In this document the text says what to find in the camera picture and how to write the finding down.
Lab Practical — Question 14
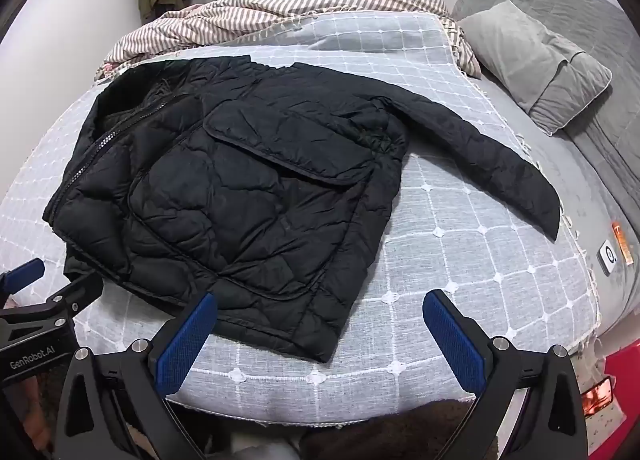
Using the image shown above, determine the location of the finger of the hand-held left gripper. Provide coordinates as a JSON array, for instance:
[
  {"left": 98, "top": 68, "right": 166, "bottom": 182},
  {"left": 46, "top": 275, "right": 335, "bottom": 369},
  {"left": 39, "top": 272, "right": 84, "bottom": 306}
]
[
  {"left": 46, "top": 274, "right": 104, "bottom": 323},
  {"left": 0, "top": 259, "right": 47, "bottom": 303}
]

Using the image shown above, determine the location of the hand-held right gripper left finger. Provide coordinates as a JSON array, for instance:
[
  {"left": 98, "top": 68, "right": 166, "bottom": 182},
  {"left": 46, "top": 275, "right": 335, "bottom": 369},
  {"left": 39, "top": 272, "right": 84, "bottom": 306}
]
[{"left": 52, "top": 290, "right": 221, "bottom": 460}]

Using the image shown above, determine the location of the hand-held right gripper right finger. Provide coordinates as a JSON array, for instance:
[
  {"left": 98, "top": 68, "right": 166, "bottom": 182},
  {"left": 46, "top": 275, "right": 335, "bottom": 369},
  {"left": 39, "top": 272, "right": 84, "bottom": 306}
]
[{"left": 422, "top": 289, "right": 591, "bottom": 460}]

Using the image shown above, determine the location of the black puffer jacket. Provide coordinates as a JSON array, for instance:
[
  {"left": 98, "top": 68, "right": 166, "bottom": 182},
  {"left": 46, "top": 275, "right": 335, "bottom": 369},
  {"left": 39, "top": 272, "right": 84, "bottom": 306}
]
[{"left": 42, "top": 55, "right": 561, "bottom": 363}]

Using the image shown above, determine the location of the red plastic object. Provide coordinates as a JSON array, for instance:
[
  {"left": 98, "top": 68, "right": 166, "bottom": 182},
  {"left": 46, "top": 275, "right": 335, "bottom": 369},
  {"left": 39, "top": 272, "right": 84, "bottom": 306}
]
[{"left": 602, "top": 335, "right": 640, "bottom": 460}]

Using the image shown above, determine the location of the white controller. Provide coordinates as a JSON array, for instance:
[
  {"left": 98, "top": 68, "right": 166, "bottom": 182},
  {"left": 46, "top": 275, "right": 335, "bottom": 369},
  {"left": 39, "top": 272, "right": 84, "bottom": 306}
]
[{"left": 597, "top": 239, "right": 619, "bottom": 277}]

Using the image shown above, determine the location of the grey bed sheet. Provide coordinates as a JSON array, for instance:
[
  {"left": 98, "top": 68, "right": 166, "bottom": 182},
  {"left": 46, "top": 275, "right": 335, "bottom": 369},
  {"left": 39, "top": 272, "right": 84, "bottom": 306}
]
[{"left": 480, "top": 75, "right": 633, "bottom": 336}]

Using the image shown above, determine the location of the grey pillow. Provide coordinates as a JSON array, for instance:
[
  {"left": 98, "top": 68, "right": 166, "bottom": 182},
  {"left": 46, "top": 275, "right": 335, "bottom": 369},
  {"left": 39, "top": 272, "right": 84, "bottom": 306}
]
[{"left": 457, "top": 0, "right": 613, "bottom": 136}]

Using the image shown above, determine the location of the brown striped blanket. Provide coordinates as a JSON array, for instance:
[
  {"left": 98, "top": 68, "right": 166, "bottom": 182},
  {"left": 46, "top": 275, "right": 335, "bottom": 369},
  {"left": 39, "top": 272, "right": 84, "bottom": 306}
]
[{"left": 95, "top": 0, "right": 483, "bottom": 81}]

